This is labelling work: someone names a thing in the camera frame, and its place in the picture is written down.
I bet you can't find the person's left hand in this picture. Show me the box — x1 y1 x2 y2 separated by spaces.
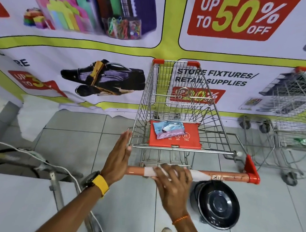
99 128 134 189

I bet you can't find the person's right hand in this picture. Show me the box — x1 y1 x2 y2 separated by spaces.
149 163 194 221

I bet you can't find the orange handle wire shopping cart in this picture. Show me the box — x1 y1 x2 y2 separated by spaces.
123 56 270 186

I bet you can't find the person's left forearm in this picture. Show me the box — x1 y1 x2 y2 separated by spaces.
33 182 104 232

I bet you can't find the blue pink plastic packet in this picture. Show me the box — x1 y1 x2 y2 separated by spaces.
151 119 185 142

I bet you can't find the black cooking pot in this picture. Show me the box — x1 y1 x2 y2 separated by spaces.
188 179 243 232

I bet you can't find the grey metal stand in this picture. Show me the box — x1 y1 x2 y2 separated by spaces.
0 149 106 232

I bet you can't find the printed sale banner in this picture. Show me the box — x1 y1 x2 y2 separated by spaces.
0 0 306 133

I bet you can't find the yellow strap wristwatch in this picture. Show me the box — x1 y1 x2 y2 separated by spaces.
80 170 111 198

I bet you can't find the orange thread bracelet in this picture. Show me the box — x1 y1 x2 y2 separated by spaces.
172 213 189 226

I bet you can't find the white cable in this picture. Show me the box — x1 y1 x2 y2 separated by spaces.
0 137 114 232

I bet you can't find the empty wire shopping cart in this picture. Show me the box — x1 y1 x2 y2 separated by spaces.
235 62 306 188

